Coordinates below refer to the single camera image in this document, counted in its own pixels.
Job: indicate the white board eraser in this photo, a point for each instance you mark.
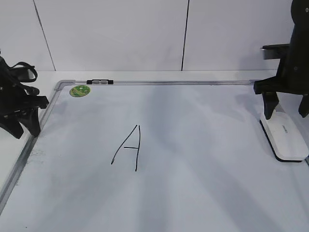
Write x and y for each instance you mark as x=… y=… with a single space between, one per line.
x=286 y=141

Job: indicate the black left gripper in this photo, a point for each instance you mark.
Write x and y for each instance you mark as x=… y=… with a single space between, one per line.
x=20 y=100

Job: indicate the round green magnet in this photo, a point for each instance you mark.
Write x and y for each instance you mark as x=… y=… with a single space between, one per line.
x=80 y=91

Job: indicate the white board with grey frame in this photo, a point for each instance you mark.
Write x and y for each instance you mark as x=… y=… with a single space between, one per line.
x=157 y=158

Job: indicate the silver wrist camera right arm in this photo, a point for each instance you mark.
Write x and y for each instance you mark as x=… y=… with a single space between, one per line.
x=275 y=51

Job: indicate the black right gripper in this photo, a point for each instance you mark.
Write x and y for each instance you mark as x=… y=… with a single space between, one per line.
x=292 y=76

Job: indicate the black grey hanger clip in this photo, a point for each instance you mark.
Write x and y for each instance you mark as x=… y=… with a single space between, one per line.
x=99 y=82

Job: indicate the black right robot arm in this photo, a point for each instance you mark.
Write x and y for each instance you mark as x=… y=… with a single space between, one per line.
x=300 y=34

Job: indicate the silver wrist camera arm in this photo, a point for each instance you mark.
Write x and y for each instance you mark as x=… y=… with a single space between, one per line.
x=22 y=74
x=275 y=51

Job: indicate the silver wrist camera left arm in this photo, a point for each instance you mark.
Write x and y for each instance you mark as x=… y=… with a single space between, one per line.
x=22 y=74

